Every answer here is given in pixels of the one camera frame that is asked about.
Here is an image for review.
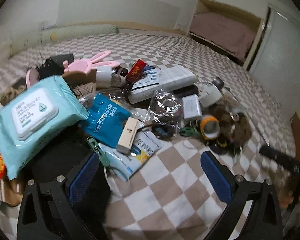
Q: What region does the black fabric bag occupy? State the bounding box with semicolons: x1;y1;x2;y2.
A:
20;125;110;238

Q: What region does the brown fur hair piece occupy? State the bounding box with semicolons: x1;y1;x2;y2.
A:
208;95;253;157

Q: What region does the checkered bed sheet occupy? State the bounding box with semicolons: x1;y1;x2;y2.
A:
0;34;295;239

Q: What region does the orange tape roll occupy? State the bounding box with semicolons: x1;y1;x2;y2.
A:
199;114;221;140

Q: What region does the green clothes clip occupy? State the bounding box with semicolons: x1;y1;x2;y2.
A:
87;137;110;167

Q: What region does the white power adapter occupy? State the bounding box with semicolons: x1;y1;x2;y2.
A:
182;94;203;121

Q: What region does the teal wet wipes pack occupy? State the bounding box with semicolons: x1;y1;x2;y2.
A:
0;75;89;180

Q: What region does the grey cardboard box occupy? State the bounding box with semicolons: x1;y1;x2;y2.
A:
198;82;222;107

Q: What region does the white blue mask packet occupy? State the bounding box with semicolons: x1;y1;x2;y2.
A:
98;130;162;182

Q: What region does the blue snack packet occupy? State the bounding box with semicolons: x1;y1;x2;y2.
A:
80;93;131;148

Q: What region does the brown tape roll in wrap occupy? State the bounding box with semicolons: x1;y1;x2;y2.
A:
143;89;183;133

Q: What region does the white cream small box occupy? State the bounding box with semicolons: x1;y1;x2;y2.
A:
116;117;139;154

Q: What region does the pink blanket in alcove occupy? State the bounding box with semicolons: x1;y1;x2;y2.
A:
190;12;256;61

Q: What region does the pink bunny hand mirror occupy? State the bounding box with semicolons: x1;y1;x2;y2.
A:
25;50;121;88

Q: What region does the black box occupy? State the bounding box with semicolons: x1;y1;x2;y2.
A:
50;53;74;65

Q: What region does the green bolster pillow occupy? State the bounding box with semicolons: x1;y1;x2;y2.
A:
10;24;119;56

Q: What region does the coiled beige rope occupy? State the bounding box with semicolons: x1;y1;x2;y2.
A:
72;82;98;98

